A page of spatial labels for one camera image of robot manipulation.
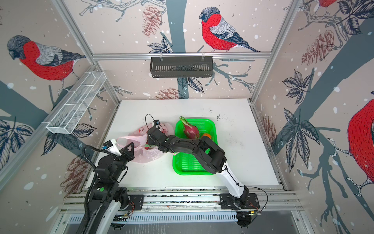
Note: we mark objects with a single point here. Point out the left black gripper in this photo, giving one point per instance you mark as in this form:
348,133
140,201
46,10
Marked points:
128,154

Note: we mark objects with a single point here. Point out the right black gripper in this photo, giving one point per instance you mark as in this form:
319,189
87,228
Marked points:
150,139

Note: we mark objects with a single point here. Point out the pink plastic bag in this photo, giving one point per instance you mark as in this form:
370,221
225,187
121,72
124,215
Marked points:
139,137

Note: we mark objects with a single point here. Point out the red green dragon fruit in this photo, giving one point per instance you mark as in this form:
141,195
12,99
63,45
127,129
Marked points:
190,130

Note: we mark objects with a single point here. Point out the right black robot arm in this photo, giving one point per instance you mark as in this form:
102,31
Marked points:
210,156

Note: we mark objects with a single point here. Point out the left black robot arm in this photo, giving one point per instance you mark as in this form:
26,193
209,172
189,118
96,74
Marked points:
105,197

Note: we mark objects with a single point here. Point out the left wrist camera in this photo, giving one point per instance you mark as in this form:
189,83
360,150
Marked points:
111,146

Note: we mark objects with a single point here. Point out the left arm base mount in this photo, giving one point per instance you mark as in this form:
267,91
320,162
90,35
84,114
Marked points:
134,202

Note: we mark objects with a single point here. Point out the aluminium rail base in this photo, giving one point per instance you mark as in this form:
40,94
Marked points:
202,205

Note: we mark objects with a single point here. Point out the black hanging wall basket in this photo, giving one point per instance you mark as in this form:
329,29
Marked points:
181,67

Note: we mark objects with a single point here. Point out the white wire mesh shelf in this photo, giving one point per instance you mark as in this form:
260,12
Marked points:
70,114

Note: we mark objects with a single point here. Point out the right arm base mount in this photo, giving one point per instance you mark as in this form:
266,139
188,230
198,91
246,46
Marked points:
229,202

